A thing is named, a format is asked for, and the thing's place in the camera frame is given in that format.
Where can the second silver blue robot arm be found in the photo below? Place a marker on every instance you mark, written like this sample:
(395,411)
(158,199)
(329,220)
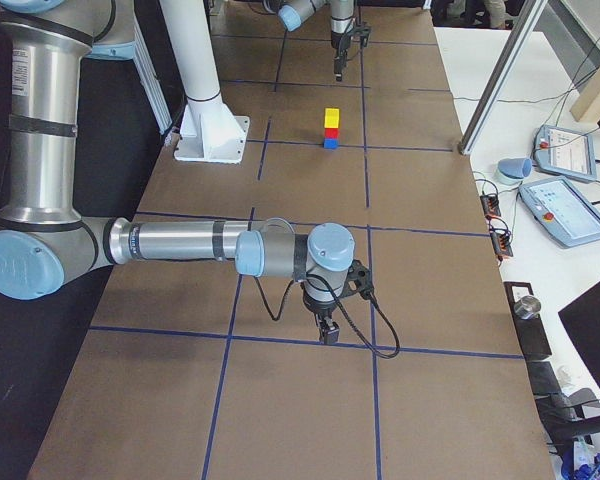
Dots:
(45,243)

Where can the yellow cube block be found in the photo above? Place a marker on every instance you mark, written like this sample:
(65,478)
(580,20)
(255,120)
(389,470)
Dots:
(331,118)

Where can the blue cube block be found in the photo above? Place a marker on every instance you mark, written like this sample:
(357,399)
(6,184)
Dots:
(330,143)

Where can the teach pendant tablet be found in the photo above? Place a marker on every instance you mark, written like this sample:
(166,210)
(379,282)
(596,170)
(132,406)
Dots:
(560,208)
(561,151)

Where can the silver metal cup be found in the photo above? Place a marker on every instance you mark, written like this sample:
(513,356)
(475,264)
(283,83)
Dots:
(527,307)

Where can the aluminium frame post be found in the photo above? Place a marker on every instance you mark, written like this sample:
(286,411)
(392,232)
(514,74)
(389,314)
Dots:
(529,16)

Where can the white pillar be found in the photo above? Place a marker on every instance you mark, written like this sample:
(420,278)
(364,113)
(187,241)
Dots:
(189,36)

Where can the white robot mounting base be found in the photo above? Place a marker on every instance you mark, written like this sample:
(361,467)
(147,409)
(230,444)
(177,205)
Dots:
(211,134)

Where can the far teach pendant tablet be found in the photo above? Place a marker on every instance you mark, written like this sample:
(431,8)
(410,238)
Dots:
(561,151)

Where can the orange black connector block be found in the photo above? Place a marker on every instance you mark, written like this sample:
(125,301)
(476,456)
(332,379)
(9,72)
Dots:
(490,205)

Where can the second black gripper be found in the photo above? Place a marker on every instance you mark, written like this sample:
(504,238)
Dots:
(316,306)

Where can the black box on desk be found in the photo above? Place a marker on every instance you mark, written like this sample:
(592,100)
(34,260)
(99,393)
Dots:
(528,324)

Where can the near teach pendant tablet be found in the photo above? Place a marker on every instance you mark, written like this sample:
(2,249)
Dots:
(560,208)

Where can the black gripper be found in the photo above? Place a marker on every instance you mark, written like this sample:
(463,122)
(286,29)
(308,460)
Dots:
(339,43)

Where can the red cube block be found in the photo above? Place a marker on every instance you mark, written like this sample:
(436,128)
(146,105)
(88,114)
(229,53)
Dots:
(331,134)

